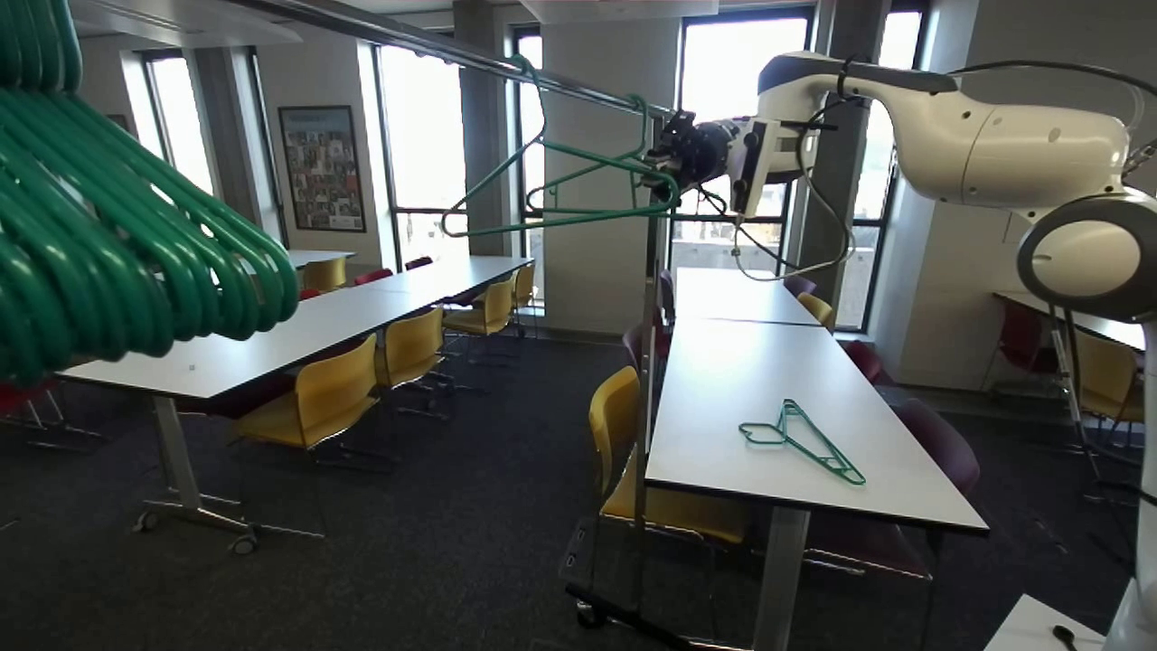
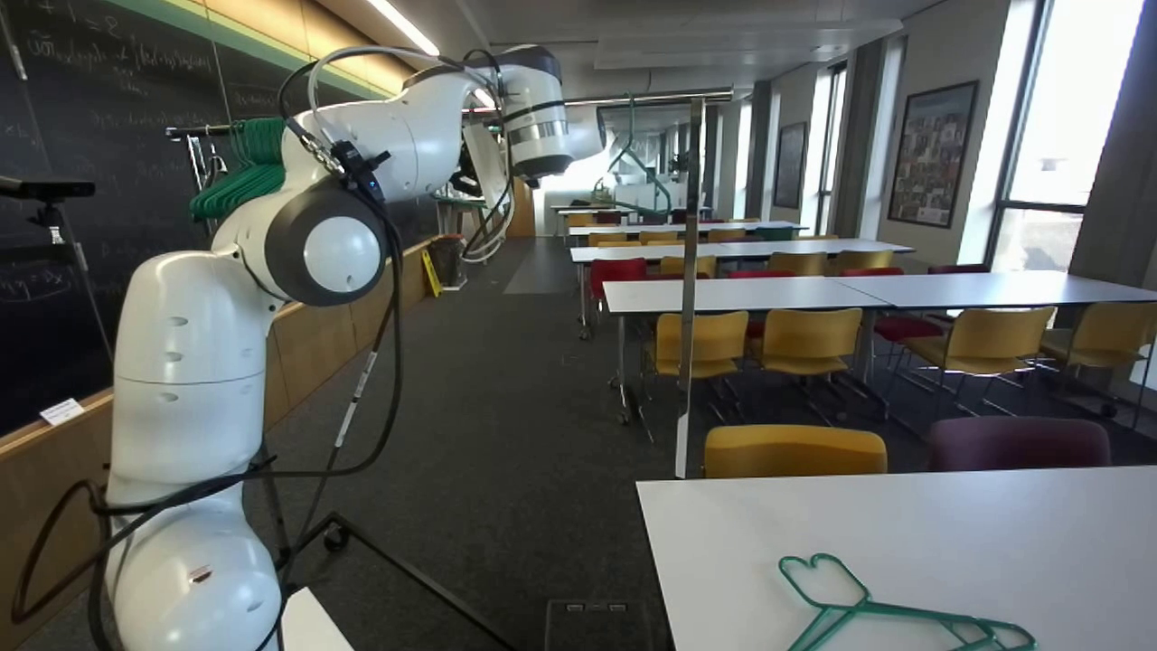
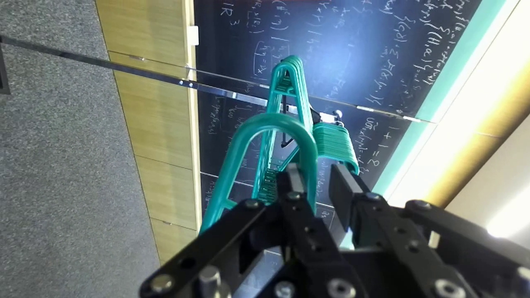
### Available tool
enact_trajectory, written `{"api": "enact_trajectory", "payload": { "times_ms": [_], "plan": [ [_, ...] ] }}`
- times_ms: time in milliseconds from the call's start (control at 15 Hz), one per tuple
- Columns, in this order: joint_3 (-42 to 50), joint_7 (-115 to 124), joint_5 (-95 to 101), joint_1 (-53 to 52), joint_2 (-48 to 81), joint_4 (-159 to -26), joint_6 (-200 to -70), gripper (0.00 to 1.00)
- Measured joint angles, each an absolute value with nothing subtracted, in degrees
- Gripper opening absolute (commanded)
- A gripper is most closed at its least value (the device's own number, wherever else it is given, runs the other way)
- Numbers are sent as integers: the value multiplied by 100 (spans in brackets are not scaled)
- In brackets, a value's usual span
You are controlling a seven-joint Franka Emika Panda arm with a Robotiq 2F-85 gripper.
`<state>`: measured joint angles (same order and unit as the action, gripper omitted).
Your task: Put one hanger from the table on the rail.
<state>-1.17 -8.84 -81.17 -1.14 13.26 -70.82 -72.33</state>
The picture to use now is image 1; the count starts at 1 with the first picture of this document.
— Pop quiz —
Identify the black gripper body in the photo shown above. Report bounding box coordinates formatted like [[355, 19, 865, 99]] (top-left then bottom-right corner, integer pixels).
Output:
[[659, 112, 736, 188]]

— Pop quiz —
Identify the yellow chair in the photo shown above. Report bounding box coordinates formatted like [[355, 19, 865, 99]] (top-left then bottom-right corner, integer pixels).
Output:
[[437, 270, 524, 340], [508, 261, 543, 314], [795, 290, 838, 330], [376, 305, 452, 400], [585, 363, 760, 549], [1060, 326, 1147, 425], [226, 331, 384, 467], [291, 253, 355, 295]]

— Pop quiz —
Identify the white work table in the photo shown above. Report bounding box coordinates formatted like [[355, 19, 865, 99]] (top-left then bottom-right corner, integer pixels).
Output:
[[642, 314, 994, 651]]

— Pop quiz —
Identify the large framed picture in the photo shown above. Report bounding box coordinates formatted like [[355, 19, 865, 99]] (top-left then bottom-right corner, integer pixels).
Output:
[[274, 100, 368, 240]]

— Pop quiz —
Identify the long white table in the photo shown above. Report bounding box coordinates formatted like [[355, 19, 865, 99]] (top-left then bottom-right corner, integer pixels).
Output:
[[53, 250, 535, 557]]

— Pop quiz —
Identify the bunch of green hangers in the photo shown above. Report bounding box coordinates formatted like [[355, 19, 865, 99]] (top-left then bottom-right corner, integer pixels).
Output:
[[0, 0, 302, 390]]

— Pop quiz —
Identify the white robot stand top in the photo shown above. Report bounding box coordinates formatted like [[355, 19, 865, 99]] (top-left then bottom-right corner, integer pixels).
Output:
[[979, 590, 1110, 651]]

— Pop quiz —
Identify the metal clothes rail rack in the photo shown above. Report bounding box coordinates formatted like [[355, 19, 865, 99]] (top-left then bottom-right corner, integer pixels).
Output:
[[226, 0, 736, 651]]

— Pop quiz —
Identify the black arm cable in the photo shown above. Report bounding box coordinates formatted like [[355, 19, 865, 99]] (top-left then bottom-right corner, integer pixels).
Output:
[[948, 54, 1157, 106]]

